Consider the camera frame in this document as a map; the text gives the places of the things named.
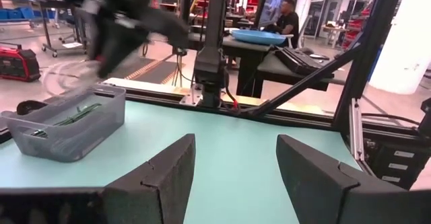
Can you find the green braided USB-C cable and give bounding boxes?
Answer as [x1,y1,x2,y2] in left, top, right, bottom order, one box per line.
[30,102,103,139]

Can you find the black aluminium frame post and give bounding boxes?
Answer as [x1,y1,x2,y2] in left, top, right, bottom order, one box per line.
[332,0,407,133]

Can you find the red black generator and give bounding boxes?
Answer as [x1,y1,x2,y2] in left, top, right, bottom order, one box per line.
[0,42,42,83]

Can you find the silver aluminium rail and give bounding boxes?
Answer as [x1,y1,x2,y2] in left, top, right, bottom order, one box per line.
[347,98,367,163]

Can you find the red storage rack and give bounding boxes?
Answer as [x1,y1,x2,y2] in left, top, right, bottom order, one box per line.
[197,0,262,16]

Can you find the large black monitor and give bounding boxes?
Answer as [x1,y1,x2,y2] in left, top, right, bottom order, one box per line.
[258,0,291,29]

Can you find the black keyboard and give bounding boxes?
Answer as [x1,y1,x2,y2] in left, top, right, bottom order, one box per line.
[274,46,335,77]

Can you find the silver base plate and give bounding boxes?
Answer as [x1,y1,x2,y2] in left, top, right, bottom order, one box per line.
[179,87,203,107]

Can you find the thin black cable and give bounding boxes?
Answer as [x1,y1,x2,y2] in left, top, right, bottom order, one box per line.
[362,112,420,126]

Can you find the person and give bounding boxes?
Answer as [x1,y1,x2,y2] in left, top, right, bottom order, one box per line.
[261,0,300,49]

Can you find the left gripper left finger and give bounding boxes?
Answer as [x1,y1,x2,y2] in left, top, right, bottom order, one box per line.
[0,133,197,224]

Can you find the black frame base beam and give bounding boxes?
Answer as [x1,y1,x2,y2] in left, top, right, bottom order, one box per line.
[124,92,422,144]

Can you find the blue storage bin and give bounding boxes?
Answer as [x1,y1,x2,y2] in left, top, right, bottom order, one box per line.
[20,7,36,20]
[6,8,24,20]

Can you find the black round disc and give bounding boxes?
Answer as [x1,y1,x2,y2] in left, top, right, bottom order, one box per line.
[15,100,48,116]

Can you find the clear grey plastic bin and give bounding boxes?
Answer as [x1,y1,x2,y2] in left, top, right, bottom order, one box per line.
[1,83,127,163]

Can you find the black diagonal frame brace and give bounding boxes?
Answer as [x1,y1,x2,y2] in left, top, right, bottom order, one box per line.
[251,44,364,118]

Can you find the red black base wires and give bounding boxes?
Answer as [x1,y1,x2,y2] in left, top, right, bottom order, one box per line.
[224,86,242,113]

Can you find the small white table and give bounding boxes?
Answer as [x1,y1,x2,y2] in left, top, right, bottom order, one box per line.
[319,24,347,48]

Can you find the black work table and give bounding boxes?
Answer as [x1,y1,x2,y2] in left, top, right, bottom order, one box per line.
[187,32,339,99]

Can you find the black floor mat striped edge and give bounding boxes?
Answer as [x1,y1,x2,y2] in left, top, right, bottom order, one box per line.
[109,57,187,85]

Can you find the light wooden base board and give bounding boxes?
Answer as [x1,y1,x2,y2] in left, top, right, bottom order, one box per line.
[102,77,333,116]

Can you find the black box with white labels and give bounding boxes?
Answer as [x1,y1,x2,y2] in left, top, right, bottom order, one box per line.
[364,138,431,190]

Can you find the black rolling cart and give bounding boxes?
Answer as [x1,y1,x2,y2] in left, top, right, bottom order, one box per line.
[32,0,89,59]

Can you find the black jointed mount arm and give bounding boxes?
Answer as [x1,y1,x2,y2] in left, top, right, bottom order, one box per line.
[417,98,431,138]

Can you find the blue round tray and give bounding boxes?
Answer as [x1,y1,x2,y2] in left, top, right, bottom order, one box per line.
[231,28,288,46]

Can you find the red shelving unit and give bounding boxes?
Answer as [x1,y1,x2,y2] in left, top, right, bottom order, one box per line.
[341,7,375,52]

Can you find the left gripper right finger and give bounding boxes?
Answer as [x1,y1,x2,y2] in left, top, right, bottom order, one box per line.
[275,134,431,224]

